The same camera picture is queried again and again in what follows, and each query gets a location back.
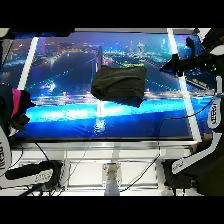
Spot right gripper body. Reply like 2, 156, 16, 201
167, 54, 185, 78

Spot olive green trousers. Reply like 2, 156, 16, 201
90, 64, 148, 109

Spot black garment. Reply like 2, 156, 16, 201
0, 85, 37, 135

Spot pink garment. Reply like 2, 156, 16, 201
10, 87, 22, 118

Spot black cable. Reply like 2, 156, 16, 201
119, 97, 215, 192
19, 130, 54, 163

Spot silver frame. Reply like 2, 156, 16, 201
0, 28, 209, 197

